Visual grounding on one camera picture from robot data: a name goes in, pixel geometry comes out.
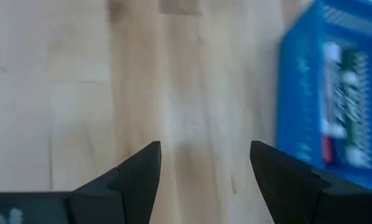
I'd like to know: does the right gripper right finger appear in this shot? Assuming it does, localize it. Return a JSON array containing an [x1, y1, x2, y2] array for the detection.
[[249, 139, 332, 224]]

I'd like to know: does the red Expo marker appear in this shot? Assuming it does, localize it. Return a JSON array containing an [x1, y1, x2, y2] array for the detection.
[[320, 42, 344, 164]]

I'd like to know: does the blue plastic basket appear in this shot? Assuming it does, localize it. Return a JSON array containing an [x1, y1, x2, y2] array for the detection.
[[275, 0, 372, 192]]

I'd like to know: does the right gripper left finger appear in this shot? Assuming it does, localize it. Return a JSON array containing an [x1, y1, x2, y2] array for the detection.
[[69, 141, 162, 224]]

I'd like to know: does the dark green marker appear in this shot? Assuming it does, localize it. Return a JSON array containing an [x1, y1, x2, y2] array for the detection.
[[340, 48, 372, 169]]

